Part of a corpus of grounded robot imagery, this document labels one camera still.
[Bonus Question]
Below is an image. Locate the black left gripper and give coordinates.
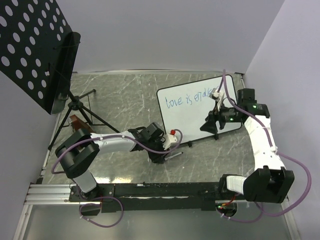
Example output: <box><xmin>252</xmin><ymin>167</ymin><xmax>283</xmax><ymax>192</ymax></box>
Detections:
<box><xmin>145</xmin><ymin>136</ymin><xmax>171</xmax><ymax>164</ymax></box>

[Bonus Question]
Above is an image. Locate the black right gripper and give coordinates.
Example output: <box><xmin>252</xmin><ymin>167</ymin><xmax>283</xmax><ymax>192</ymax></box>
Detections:
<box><xmin>199</xmin><ymin>101</ymin><xmax>242</xmax><ymax>135</ymax></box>

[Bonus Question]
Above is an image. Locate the white whiteboard marker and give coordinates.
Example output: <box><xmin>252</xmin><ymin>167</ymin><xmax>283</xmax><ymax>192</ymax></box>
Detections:
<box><xmin>164</xmin><ymin>152</ymin><xmax>183</xmax><ymax>161</ymax></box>

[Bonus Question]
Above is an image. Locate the white whiteboard with black frame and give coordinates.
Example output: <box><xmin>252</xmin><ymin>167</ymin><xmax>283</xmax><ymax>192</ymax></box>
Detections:
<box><xmin>156</xmin><ymin>74</ymin><xmax>243</xmax><ymax>149</ymax></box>

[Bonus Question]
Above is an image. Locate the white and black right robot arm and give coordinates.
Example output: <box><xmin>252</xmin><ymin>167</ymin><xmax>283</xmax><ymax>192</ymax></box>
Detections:
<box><xmin>200</xmin><ymin>88</ymin><xmax>295</xmax><ymax>204</ymax></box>

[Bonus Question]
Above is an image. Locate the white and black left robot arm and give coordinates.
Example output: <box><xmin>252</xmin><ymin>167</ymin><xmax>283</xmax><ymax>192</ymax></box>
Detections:
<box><xmin>55</xmin><ymin>122</ymin><xmax>178</xmax><ymax>201</ymax></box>

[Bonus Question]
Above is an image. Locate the brown wooden metronome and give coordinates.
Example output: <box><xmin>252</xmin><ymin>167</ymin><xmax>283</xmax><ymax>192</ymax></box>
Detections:
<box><xmin>67</xmin><ymin>114</ymin><xmax>94</xmax><ymax>133</ymax></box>

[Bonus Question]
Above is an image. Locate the black perforated music stand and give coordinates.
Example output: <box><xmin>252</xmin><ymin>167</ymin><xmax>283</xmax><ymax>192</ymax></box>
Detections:
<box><xmin>0</xmin><ymin>0</ymin><xmax>120</xmax><ymax>151</ymax></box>

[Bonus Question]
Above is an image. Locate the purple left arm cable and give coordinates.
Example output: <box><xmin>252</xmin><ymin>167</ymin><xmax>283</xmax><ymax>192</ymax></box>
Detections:
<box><xmin>50</xmin><ymin>128</ymin><xmax>183</xmax><ymax>175</ymax></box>

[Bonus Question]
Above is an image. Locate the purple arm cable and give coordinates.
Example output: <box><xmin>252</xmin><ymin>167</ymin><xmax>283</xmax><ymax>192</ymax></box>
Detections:
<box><xmin>50</xmin><ymin>128</ymin><xmax>183</xmax><ymax>175</ymax></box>
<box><xmin>216</xmin><ymin>69</ymin><xmax>312</xmax><ymax>217</ymax></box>

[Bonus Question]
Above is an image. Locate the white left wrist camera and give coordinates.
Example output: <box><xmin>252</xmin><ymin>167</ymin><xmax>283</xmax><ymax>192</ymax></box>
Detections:
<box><xmin>162</xmin><ymin>129</ymin><xmax>179</xmax><ymax>151</ymax></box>

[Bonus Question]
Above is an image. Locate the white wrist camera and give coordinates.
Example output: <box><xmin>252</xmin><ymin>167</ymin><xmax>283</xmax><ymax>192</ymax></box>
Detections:
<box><xmin>162</xmin><ymin>129</ymin><xmax>179</xmax><ymax>151</ymax></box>
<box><xmin>209</xmin><ymin>88</ymin><xmax>225</xmax><ymax>112</ymax></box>

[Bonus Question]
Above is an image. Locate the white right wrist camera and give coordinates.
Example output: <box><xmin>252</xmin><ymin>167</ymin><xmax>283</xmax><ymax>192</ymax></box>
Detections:
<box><xmin>209</xmin><ymin>88</ymin><xmax>225</xmax><ymax>112</ymax></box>

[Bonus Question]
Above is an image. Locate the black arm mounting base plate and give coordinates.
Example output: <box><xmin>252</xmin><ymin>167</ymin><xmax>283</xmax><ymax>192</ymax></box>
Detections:
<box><xmin>69</xmin><ymin>182</ymin><xmax>236</xmax><ymax>213</ymax></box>

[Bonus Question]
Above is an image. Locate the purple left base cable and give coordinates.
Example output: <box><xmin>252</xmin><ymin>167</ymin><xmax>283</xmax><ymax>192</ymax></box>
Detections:
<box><xmin>78</xmin><ymin>196</ymin><xmax>124</xmax><ymax>229</ymax></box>

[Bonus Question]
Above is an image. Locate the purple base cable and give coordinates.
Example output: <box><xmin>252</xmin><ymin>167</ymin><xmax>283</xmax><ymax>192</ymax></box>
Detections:
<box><xmin>217</xmin><ymin>199</ymin><xmax>265</xmax><ymax>223</ymax></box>
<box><xmin>78</xmin><ymin>196</ymin><xmax>124</xmax><ymax>229</ymax></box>

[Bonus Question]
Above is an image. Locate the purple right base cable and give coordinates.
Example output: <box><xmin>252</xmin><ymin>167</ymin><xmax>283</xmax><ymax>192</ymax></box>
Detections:
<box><xmin>217</xmin><ymin>199</ymin><xmax>265</xmax><ymax>223</ymax></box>

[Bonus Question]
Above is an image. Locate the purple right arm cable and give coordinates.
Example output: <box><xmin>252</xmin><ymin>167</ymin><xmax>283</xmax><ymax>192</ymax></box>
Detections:
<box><xmin>216</xmin><ymin>69</ymin><xmax>312</xmax><ymax>217</ymax></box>

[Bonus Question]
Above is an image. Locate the aluminium rail frame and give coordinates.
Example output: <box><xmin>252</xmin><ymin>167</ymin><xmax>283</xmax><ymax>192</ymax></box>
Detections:
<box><xmin>12</xmin><ymin>69</ymin><xmax>301</xmax><ymax>240</ymax></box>

